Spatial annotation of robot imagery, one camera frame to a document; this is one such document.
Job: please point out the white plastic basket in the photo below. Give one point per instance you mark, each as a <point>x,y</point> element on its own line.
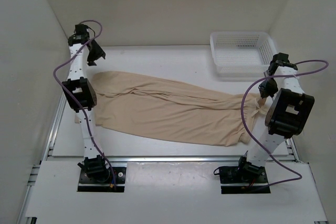
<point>241,53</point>

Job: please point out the aluminium rail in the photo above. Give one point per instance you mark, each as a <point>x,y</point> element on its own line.
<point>162,188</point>

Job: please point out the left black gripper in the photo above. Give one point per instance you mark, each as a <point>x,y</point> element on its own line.
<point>99,53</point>

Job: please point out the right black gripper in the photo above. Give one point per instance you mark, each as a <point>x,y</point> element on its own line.
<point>265,92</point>

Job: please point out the beige trousers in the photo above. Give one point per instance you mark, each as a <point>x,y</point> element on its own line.
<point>173,111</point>

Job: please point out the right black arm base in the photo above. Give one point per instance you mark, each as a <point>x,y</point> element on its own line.
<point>234,180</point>

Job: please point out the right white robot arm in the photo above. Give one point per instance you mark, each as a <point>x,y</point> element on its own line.
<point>286,116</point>

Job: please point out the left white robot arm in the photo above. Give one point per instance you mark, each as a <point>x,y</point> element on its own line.
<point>82,99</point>

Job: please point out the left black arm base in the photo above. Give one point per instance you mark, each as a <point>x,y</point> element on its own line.
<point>104,184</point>

